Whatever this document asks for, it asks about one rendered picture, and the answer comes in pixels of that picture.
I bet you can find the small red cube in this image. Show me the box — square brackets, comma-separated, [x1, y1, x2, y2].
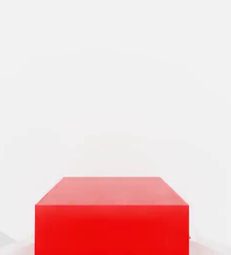
[34, 176, 190, 255]

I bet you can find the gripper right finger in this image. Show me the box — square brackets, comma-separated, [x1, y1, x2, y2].
[188, 236, 231, 255]

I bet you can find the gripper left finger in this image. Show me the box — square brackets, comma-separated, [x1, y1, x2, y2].
[8, 242, 36, 255]

